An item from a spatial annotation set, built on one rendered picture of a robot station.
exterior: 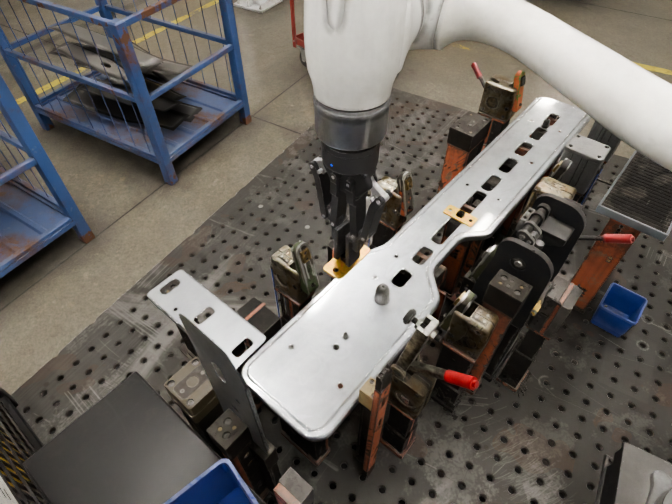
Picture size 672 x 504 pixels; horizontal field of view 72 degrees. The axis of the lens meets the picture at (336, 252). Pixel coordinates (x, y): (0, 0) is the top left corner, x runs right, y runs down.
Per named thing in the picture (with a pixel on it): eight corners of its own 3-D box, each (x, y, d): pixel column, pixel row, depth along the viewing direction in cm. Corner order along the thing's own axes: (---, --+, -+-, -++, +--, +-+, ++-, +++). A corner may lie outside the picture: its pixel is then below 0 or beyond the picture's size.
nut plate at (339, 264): (354, 240, 79) (354, 235, 78) (371, 250, 77) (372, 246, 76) (322, 269, 74) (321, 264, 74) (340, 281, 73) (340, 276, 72)
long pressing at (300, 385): (532, 93, 160) (534, 89, 159) (597, 116, 150) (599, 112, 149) (232, 375, 90) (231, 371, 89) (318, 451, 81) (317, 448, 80)
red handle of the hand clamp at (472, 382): (406, 349, 85) (481, 370, 73) (410, 358, 86) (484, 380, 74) (392, 365, 83) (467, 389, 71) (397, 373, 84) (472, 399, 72)
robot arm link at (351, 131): (346, 65, 57) (345, 107, 62) (296, 94, 53) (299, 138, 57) (406, 89, 53) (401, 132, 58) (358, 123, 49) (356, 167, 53)
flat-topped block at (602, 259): (569, 279, 142) (642, 163, 109) (595, 293, 139) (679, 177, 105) (556, 299, 137) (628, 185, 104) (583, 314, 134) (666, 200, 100)
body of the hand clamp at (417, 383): (392, 421, 113) (409, 351, 87) (415, 439, 110) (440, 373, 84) (377, 440, 110) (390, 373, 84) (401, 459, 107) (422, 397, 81)
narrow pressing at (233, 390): (226, 410, 85) (179, 305, 59) (270, 452, 80) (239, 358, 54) (224, 413, 84) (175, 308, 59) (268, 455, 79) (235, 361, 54)
